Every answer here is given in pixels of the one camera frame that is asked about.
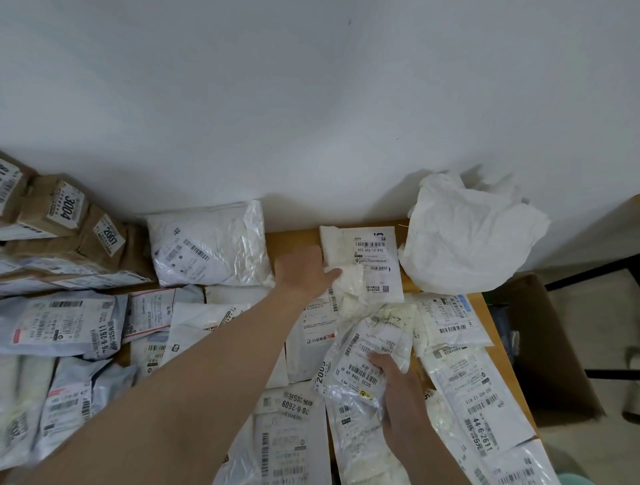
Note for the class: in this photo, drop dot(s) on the person's right hand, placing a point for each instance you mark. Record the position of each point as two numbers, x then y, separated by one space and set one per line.
405 404

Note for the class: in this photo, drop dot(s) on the person's left hand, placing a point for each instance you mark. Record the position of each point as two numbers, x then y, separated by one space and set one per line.
302 277

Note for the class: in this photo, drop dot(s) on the glossy white pouch small label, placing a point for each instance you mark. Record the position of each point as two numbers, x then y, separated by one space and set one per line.
310 340

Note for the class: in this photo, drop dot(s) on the long white pouch yellow logo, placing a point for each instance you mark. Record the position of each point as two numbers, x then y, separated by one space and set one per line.
360 449

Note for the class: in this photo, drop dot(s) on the white mailer red square logo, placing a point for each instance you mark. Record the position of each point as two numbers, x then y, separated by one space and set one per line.
225 295

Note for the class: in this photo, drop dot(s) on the cream pouch blue edged label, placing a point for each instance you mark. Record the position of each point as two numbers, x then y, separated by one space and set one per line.
445 320

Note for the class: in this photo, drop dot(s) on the puffy clear white parcel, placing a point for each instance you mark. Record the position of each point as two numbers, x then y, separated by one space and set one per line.
200 245

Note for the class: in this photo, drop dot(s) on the white padded packet red strip label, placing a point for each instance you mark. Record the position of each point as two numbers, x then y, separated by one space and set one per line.
290 439

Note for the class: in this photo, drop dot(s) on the small white pouch square label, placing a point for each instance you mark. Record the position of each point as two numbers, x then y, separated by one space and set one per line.
150 357

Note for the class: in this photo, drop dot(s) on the large white plastic bag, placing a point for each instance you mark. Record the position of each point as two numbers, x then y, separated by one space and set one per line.
470 235

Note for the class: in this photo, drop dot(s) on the light blue-grey soft parcel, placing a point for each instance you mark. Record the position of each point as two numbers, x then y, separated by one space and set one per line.
60 325

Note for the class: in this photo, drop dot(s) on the stack of cardboard boxes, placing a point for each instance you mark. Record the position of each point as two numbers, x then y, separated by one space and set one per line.
50 205

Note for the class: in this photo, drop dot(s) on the brown box white barcode label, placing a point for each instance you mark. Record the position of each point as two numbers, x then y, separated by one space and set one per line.
10 190

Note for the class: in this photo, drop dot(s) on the person's left forearm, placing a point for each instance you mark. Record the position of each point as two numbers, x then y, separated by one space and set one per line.
175 399

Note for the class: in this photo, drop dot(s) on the dark blue plastic bag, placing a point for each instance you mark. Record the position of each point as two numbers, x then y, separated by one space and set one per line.
505 330

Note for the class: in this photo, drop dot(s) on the wooden table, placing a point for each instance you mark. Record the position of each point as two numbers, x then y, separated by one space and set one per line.
295 240

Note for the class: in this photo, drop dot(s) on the brown cardboard box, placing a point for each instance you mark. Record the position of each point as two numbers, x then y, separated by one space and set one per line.
555 360

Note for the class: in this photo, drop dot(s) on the teal round stool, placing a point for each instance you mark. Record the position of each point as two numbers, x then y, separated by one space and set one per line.
600 480

